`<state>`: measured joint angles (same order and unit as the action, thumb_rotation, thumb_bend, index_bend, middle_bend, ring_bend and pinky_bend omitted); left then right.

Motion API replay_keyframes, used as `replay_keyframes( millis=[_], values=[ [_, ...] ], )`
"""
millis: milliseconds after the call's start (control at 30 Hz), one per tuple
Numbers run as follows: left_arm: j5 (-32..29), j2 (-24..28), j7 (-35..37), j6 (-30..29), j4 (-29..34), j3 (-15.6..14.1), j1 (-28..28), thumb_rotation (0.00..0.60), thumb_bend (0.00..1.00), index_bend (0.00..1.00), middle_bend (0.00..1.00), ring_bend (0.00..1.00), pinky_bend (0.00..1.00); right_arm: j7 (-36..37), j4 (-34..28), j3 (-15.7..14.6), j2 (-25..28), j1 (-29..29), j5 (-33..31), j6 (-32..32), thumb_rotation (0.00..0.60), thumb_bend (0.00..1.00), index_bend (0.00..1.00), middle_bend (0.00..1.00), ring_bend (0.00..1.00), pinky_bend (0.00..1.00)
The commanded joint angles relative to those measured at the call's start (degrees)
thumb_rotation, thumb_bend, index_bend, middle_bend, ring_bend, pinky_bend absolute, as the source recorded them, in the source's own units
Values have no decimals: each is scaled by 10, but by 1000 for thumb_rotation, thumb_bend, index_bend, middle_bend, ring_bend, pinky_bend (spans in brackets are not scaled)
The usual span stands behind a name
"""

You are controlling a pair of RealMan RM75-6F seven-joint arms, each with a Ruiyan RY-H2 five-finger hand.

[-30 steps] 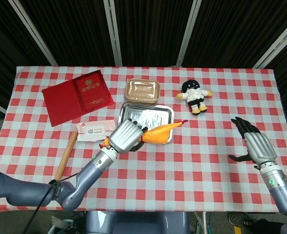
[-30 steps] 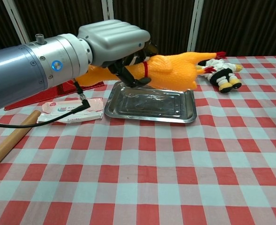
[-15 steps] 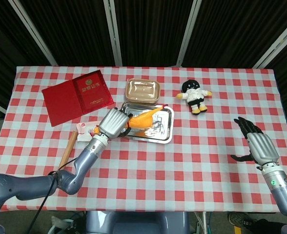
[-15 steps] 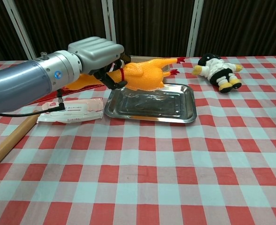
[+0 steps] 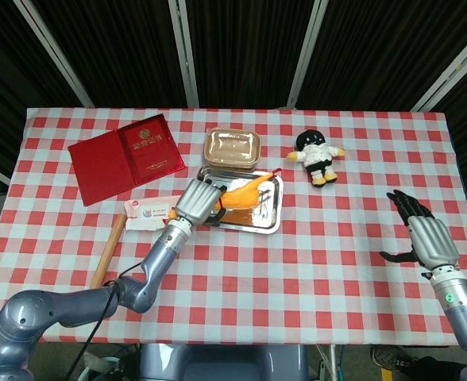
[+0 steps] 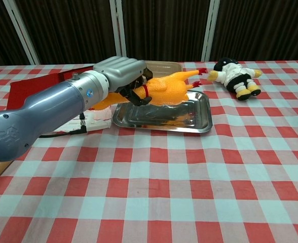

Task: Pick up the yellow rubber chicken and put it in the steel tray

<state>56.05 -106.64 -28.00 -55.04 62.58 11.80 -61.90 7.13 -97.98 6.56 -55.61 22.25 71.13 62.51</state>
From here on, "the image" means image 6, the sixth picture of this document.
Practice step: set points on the red white checkered tablecloth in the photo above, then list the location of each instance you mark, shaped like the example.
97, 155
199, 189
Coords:
164, 189

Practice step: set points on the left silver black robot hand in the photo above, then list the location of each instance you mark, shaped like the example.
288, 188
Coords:
121, 71

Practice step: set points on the brown food container clear lid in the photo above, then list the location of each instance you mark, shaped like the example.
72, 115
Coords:
164, 67

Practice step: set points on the white wet wipes pack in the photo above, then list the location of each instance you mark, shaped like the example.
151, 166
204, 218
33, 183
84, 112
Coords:
99, 121

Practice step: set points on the black white plush doll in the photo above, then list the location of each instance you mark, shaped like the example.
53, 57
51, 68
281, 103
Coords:
233, 76

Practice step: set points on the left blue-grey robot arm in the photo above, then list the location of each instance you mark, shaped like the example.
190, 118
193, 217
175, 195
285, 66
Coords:
37, 114

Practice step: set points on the yellow rubber chicken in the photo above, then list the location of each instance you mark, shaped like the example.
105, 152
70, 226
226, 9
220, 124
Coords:
169, 88

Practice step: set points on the silver metal tray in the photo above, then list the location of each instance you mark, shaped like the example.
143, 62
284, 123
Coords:
164, 119

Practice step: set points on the red certificate folder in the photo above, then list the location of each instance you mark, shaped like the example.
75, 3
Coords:
24, 88

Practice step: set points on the white metal frame post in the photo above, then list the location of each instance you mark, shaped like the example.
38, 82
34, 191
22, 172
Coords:
211, 30
22, 33
118, 27

